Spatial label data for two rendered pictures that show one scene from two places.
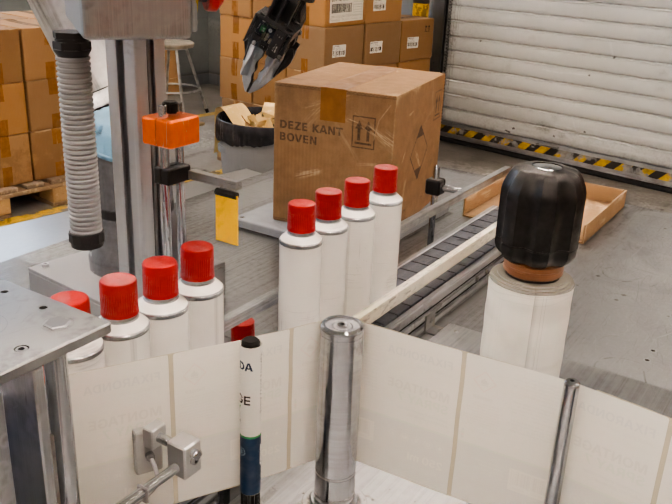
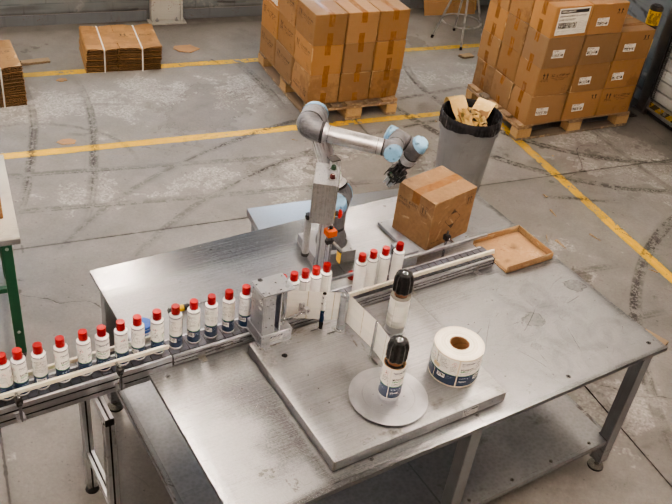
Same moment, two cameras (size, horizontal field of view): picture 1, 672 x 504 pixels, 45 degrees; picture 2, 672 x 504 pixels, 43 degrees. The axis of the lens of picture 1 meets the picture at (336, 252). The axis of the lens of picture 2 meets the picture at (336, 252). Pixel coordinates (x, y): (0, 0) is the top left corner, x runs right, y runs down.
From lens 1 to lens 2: 2.79 m
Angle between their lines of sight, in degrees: 24
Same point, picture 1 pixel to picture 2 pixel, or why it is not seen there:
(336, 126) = (416, 205)
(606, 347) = (460, 316)
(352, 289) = (379, 276)
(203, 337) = (324, 284)
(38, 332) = (284, 287)
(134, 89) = not seen: hidden behind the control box
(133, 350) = (305, 285)
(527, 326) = (393, 306)
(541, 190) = (398, 278)
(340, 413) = (341, 312)
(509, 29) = not seen: outside the picture
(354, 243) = (381, 264)
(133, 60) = not seen: hidden behind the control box
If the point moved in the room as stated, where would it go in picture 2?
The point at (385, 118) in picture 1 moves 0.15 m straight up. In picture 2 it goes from (431, 210) to (436, 183)
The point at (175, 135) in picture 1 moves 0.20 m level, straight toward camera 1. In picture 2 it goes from (329, 235) to (317, 262)
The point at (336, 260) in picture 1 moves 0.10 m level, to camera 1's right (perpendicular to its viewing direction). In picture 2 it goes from (372, 269) to (393, 277)
